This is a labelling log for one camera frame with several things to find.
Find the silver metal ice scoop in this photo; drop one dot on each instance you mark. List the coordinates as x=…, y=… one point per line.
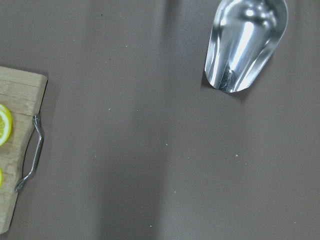
x=244, y=36

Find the bamboo cutting board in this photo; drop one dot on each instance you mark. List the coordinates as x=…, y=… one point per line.
x=22, y=93

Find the lemon slice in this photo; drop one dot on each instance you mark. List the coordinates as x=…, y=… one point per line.
x=1, y=177
x=5, y=124

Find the metal cutting board handle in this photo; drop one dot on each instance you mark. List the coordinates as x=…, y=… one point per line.
x=36, y=120

